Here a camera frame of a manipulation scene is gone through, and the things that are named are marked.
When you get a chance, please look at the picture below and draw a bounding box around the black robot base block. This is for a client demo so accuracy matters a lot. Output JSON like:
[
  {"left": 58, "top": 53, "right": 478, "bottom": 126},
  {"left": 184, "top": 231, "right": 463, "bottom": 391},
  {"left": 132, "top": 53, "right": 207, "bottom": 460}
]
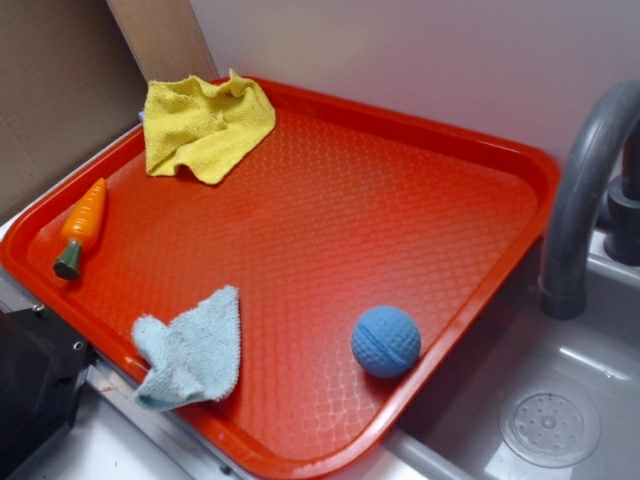
[{"left": 1, "top": 309, "right": 92, "bottom": 479}]

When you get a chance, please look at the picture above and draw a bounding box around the blue dimpled ball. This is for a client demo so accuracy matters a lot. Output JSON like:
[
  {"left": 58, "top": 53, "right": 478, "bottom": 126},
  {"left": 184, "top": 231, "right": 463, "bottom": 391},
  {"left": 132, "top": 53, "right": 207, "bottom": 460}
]
[{"left": 351, "top": 306, "right": 421, "bottom": 379}]

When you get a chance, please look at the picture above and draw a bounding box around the red plastic tray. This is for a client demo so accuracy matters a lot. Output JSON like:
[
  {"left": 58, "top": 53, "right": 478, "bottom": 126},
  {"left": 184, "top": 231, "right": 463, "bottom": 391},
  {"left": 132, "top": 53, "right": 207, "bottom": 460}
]
[{"left": 1, "top": 81, "right": 560, "bottom": 479}]

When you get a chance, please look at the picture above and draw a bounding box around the light blue cloth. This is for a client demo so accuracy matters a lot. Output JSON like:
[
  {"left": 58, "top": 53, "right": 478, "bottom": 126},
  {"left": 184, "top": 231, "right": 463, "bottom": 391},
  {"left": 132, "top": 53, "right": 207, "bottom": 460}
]
[{"left": 132, "top": 286, "right": 241, "bottom": 411}]

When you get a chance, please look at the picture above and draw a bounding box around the yellow cloth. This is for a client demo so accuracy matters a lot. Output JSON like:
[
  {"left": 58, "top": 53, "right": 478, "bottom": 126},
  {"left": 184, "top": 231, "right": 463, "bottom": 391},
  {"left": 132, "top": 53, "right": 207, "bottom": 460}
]
[{"left": 142, "top": 70, "right": 276, "bottom": 185}]

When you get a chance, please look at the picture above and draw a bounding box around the grey toy sink basin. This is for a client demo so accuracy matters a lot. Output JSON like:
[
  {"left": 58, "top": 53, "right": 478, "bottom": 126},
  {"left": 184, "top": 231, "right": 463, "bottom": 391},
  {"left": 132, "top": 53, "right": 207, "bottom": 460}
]
[{"left": 384, "top": 233, "right": 639, "bottom": 479}]

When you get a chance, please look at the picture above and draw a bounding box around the orange toy carrot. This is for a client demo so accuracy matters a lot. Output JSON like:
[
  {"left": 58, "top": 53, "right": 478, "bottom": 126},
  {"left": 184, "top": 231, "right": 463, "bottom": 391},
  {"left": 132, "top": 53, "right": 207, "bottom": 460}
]
[{"left": 53, "top": 178, "right": 107, "bottom": 280}]

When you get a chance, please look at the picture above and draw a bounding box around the wooden board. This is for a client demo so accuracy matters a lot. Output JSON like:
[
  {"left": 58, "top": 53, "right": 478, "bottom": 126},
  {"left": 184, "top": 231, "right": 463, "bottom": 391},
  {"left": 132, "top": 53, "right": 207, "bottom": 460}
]
[{"left": 107, "top": 0, "right": 219, "bottom": 82}]

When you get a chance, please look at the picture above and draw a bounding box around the brown cardboard panel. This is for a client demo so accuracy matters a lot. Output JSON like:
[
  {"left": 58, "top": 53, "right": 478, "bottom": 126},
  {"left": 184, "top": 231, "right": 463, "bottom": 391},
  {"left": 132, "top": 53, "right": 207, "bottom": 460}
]
[{"left": 1, "top": 1, "right": 146, "bottom": 221}]

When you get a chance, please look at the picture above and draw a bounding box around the sink drain strainer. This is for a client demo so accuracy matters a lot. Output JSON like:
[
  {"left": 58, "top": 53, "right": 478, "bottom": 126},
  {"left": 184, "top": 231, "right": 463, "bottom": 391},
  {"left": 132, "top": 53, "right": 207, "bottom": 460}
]
[{"left": 499, "top": 388, "right": 601, "bottom": 469}]

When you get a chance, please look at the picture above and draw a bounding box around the grey sink faucet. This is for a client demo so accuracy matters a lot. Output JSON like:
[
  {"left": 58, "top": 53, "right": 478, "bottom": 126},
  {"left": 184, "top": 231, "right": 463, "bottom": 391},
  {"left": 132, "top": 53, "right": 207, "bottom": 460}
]
[{"left": 538, "top": 79, "right": 639, "bottom": 320}]

